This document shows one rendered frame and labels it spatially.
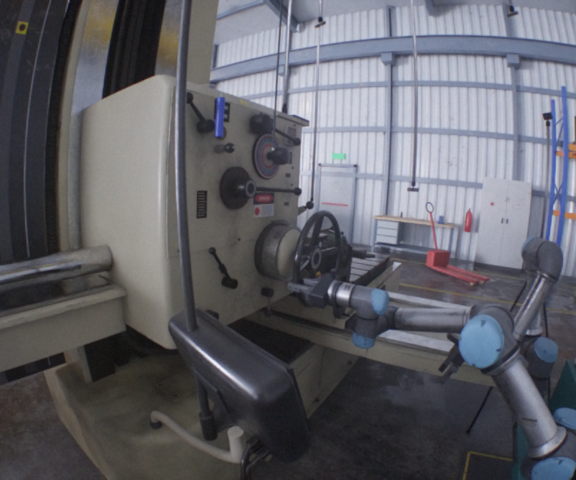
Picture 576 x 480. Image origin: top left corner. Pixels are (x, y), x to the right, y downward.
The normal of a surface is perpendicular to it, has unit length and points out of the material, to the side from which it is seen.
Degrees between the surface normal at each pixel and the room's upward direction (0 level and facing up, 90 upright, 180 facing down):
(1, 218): 90
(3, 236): 90
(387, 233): 90
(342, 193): 90
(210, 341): 20
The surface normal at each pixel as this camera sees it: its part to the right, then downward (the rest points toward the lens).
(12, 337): 0.85, 0.14
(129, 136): -0.53, 0.12
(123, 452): -0.11, 0.17
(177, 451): 0.54, 0.18
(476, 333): -0.81, 0.00
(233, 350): -0.20, -0.90
